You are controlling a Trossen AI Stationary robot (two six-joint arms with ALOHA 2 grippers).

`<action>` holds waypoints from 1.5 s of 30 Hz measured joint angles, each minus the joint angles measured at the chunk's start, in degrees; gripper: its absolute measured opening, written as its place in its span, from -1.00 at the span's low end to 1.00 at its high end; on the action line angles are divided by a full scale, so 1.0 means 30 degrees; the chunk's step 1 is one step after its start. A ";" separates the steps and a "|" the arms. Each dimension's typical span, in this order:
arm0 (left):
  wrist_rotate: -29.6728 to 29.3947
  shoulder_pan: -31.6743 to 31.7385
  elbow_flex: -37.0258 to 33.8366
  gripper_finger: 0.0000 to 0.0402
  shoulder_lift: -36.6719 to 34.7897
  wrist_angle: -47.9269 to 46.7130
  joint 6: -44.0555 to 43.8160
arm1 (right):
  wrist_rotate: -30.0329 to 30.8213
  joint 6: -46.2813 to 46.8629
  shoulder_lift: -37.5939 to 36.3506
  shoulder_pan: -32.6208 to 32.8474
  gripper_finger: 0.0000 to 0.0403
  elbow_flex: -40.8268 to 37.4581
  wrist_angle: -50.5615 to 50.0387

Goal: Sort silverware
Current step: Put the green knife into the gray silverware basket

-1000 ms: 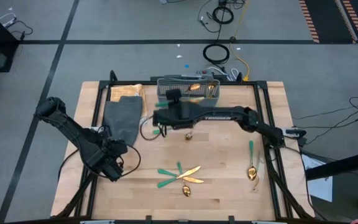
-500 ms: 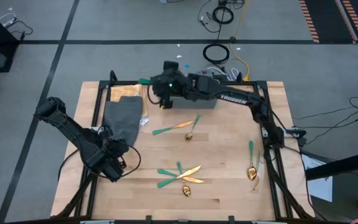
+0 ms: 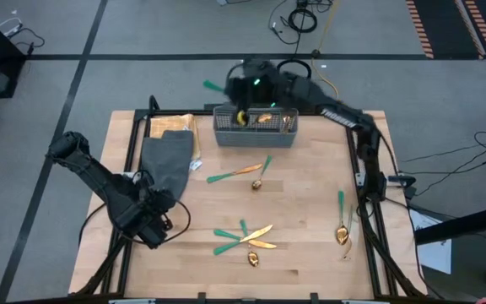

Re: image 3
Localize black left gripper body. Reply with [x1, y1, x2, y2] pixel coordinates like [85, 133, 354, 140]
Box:
[131, 188, 177, 250]

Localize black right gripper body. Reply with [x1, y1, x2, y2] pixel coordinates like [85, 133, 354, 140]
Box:
[242, 58, 289, 111]

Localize green-handled gold knife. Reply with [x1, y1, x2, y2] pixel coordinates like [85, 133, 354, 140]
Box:
[213, 224, 274, 257]
[213, 228, 278, 250]
[202, 79, 228, 94]
[206, 162, 264, 184]

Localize grey mesh silverware basket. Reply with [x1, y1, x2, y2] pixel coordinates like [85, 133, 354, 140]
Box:
[212, 105, 300, 149]

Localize grey cloth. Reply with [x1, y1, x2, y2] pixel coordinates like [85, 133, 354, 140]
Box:
[139, 129, 196, 200]

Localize black clamp-mounted device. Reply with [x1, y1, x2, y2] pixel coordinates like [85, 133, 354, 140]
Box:
[386, 173, 418, 200]

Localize black orange-striped floor mat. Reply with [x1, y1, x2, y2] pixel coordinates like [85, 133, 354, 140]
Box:
[405, 0, 486, 61]

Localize white paper sheet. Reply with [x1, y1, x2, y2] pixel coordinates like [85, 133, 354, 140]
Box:
[409, 209, 454, 275]

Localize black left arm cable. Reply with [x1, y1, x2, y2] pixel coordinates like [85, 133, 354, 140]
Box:
[78, 198, 192, 248]

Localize large coiled black cable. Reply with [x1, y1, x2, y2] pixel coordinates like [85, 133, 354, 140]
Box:
[276, 57, 313, 81]

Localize thin black floor cable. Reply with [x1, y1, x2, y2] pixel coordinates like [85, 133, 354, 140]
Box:
[267, 0, 302, 46]

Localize black metal table frame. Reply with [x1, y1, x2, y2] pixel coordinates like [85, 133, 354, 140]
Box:
[73, 95, 428, 304]

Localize small coiled black cable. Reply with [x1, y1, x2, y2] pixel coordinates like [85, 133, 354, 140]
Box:
[287, 7, 319, 34]

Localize yellow cable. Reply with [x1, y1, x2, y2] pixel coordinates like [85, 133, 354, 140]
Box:
[310, 0, 340, 100]

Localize white floor cable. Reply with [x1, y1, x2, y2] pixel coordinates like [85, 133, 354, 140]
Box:
[0, 16, 24, 37]

